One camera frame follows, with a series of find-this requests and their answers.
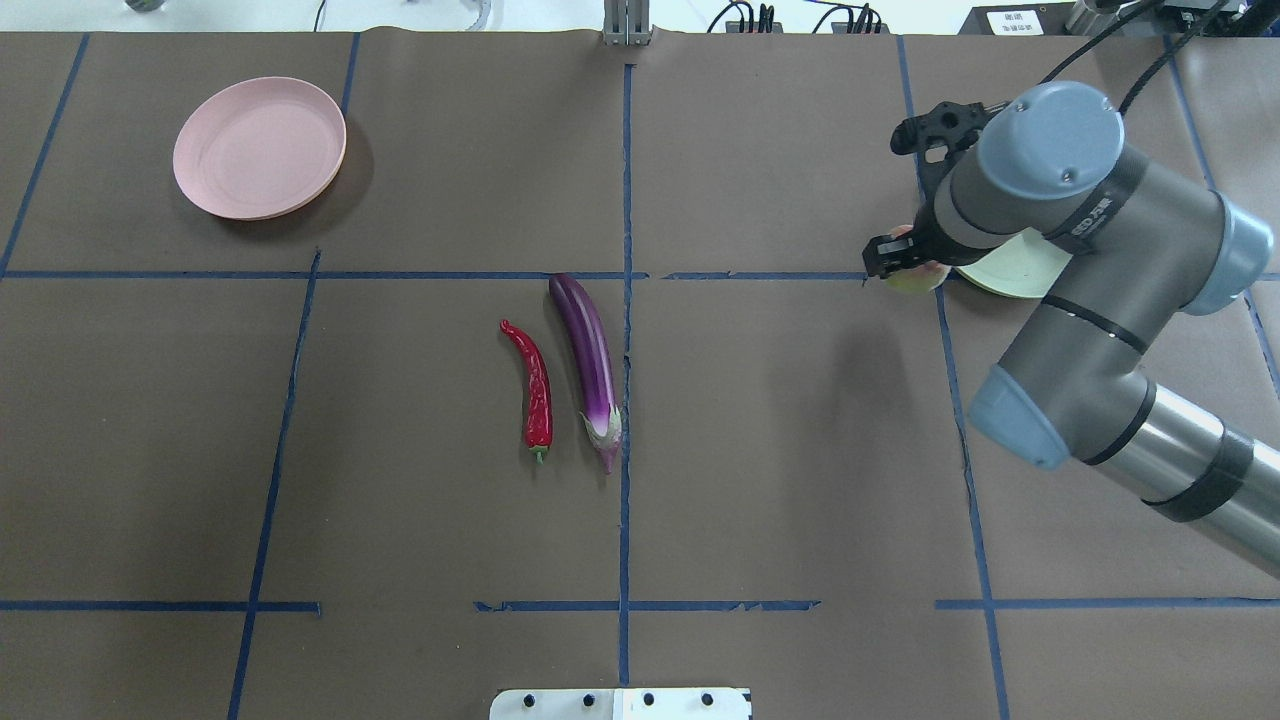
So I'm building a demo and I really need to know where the white label card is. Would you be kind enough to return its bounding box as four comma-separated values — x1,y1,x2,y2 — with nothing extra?
986,8,1044,37

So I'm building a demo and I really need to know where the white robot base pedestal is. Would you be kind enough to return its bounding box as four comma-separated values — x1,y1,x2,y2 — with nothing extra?
489,687,754,719

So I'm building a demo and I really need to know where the aluminium frame post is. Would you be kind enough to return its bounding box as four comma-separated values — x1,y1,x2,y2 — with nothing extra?
602,0,653,47

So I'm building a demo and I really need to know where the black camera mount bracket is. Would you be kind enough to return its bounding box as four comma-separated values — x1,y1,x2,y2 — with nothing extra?
890,101,1010,158

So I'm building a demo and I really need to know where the light green plate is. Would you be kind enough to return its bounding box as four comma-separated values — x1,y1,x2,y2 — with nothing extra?
956,228,1073,299

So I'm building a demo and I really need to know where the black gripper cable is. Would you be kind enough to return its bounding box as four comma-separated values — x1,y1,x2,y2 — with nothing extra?
1041,0,1251,117

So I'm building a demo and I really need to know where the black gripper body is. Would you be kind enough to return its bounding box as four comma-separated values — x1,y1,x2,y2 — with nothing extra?
897,200,977,272

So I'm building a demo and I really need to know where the pink plate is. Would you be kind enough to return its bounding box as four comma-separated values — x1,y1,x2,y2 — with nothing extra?
172,76,348,222

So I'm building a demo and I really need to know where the peach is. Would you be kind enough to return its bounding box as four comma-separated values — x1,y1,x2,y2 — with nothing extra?
884,260,952,295

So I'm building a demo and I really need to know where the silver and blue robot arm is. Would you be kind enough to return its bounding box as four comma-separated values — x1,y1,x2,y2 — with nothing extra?
861,79,1279,575

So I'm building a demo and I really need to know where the purple eggplant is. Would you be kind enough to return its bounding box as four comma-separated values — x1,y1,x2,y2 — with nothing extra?
549,273,623,475

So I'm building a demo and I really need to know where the red chili pepper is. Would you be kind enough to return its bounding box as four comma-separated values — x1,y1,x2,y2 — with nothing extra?
499,319,554,465

